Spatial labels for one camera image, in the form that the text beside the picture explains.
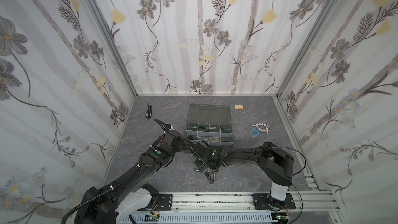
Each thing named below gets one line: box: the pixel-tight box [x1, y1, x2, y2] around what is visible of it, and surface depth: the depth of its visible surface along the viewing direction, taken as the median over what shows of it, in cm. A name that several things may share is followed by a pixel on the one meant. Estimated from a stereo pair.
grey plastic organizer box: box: [186, 104, 234, 147], surface depth 100 cm
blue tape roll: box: [250, 129, 260, 138], surface depth 100 cm
